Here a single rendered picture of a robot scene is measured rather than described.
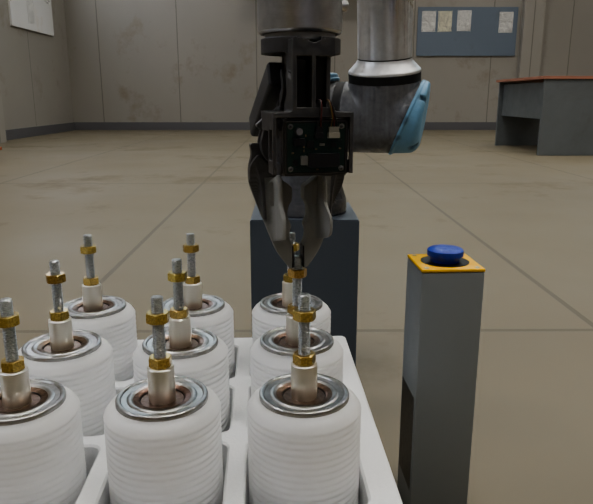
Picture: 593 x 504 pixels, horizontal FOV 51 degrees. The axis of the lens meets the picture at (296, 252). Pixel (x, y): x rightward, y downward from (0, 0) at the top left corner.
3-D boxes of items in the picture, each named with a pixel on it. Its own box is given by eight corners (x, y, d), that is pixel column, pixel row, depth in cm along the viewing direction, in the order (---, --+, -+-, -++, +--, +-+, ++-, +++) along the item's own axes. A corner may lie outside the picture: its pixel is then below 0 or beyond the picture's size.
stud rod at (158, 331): (157, 387, 51) (152, 299, 49) (153, 382, 51) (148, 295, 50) (169, 384, 51) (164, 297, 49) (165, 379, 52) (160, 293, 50)
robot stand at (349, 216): (258, 348, 126) (255, 202, 119) (346, 347, 126) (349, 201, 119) (252, 388, 109) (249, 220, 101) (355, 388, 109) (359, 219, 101)
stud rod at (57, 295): (61, 331, 63) (54, 258, 61) (68, 332, 62) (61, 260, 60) (53, 334, 62) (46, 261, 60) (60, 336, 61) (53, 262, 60)
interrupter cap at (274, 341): (251, 356, 61) (251, 349, 61) (270, 328, 68) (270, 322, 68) (327, 362, 59) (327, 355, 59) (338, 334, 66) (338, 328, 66)
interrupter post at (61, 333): (60, 343, 64) (57, 313, 63) (80, 346, 63) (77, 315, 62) (44, 352, 62) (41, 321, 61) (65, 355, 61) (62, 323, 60)
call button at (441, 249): (422, 261, 72) (423, 243, 72) (456, 260, 72) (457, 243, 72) (431, 270, 68) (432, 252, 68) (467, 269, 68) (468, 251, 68)
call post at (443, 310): (396, 486, 81) (406, 256, 74) (449, 484, 81) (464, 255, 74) (408, 522, 74) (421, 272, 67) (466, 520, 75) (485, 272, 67)
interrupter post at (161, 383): (153, 412, 50) (151, 374, 49) (143, 400, 52) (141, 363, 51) (181, 404, 51) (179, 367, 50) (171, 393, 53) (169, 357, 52)
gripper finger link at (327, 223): (313, 279, 57) (309, 179, 55) (299, 263, 63) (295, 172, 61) (345, 276, 58) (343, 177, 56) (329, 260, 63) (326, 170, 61)
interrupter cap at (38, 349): (55, 332, 67) (55, 326, 67) (116, 340, 65) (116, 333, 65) (4, 359, 60) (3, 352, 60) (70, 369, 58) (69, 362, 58)
